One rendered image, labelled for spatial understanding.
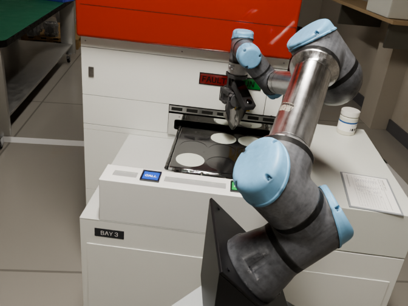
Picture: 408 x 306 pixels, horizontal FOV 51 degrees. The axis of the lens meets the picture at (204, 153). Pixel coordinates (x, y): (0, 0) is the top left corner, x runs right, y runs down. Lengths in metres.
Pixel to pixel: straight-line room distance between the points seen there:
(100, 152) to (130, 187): 0.72
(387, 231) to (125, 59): 1.12
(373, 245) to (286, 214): 0.60
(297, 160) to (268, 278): 0.24
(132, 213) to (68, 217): 1.52
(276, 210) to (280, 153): 0.10
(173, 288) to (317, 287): 0.45
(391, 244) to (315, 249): 0.53
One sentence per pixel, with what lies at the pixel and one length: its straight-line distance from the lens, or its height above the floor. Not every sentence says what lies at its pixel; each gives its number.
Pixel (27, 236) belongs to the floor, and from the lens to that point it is 2.67.
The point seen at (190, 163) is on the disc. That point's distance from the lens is 1.48.
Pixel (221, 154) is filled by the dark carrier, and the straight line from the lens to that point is 1.56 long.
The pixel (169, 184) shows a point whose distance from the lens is 1.23.
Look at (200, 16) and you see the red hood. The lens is 1.63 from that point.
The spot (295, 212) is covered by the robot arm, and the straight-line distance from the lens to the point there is 0.79.
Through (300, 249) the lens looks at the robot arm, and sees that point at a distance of 0.85.
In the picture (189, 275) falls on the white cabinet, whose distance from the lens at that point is 1.39.
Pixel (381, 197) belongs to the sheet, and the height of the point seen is 0.97.
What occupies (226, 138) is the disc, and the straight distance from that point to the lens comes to 1.70.
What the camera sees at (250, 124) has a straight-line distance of 1.77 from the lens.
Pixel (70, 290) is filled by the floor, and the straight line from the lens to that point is 2.30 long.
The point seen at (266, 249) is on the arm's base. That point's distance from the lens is 0.86.
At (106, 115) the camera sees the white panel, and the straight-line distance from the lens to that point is 1.86.
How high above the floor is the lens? 1.59
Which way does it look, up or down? 26 degrees down
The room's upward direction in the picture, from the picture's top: 6 degrees clockwise
